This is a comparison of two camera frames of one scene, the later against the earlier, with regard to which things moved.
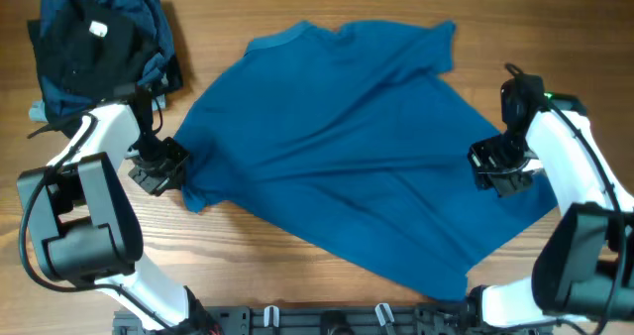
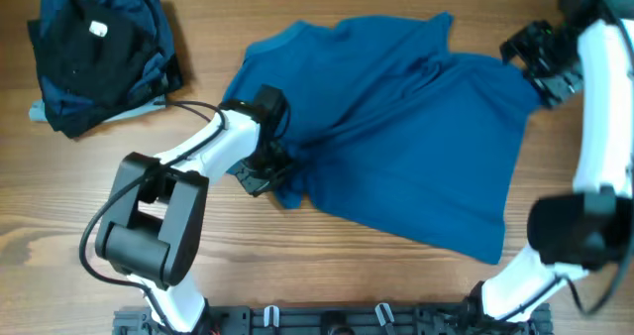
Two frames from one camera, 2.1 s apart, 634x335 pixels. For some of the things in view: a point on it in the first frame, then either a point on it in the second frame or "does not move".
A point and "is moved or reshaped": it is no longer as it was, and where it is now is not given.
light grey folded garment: x=37 y=112 does not move
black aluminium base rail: x=415 y=319 does not move
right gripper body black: x=493 y=166 → x=555 y=84
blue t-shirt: x=363 y=141 is moved or reshaped
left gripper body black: x=161 y=167 → x=263 y=177
